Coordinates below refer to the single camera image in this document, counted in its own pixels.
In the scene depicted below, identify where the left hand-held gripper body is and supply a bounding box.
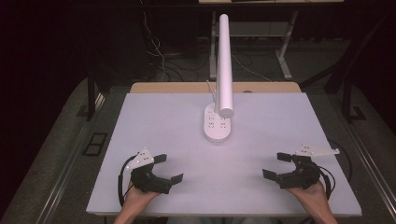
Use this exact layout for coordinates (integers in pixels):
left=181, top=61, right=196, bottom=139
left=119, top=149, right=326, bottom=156
left=125, top=147, right=173, bottom=195

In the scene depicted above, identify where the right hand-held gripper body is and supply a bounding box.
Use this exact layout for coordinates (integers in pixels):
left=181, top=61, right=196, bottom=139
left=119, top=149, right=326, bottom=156
left=276, top=143, right=341, bottom=190

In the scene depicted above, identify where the person's left hand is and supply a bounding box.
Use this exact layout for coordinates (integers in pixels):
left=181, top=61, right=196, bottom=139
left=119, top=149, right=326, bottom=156
left=122, top=182, right=162, bottom=210

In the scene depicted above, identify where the person's right hand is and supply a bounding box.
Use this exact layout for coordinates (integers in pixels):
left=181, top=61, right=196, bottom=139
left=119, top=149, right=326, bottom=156
left=286, top=181, right=331, bottom=213

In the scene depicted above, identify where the white table mat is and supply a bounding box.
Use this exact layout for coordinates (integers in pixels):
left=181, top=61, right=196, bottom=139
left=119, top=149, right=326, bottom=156
left=86, top=91, right=363, bottom=217

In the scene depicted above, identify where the wooden table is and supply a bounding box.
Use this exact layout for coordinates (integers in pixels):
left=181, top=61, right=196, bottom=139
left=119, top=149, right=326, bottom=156
left=129, top=81, right=303, bottom=94

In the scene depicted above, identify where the black metal stand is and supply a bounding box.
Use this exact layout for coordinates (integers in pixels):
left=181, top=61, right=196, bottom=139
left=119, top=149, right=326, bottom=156
left=340, top=76, right=368, bottom=123
left=76, top=69, right=98, bottom=122

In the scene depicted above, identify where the white desk lamp with sockets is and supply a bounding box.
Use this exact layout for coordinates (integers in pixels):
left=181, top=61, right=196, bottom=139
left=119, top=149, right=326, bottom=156
left=203, top=13, right=235, bottom=145

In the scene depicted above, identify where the white desk with metal legs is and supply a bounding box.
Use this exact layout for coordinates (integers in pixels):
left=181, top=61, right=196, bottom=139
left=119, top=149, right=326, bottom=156
left=198, top=0, right=346, bottom=81

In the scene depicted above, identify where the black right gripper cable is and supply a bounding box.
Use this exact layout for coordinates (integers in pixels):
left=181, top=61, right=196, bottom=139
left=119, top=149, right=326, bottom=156
left=317, top=165, right=337, bottom=201

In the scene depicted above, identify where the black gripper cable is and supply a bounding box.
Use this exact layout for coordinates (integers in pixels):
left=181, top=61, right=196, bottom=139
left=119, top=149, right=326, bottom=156
left=117, top=155, right=138, bottom=208
left=317, top=165, right=337, bottom=201

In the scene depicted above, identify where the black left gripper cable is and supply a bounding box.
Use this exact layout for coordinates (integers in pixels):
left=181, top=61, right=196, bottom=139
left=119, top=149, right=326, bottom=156
left=117, top=155, right=138, bottom=208

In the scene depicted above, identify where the thin black cable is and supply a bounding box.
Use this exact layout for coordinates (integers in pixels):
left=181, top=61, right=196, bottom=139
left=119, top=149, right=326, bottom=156
left=328, top=139, right=354, bottom=185

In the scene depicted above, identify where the black rectangular floor frame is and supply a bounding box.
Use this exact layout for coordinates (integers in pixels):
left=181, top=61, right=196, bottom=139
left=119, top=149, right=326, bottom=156
left=81, top=132, right=108, bottom=157

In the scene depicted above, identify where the metal floor rail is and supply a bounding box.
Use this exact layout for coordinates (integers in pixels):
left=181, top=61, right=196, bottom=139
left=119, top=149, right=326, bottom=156
left=36, top=92, right=106, bottom=224
left=328, top=98, right=396, bottom=214

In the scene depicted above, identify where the white lamp cable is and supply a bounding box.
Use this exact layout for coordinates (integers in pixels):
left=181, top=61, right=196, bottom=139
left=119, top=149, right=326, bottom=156
left=205, top=79, right=218, bottom=105

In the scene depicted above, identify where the bundle of floor cables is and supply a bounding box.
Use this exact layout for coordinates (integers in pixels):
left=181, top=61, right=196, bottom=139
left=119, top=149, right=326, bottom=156
left=138, top=0, right=213, bottom=82

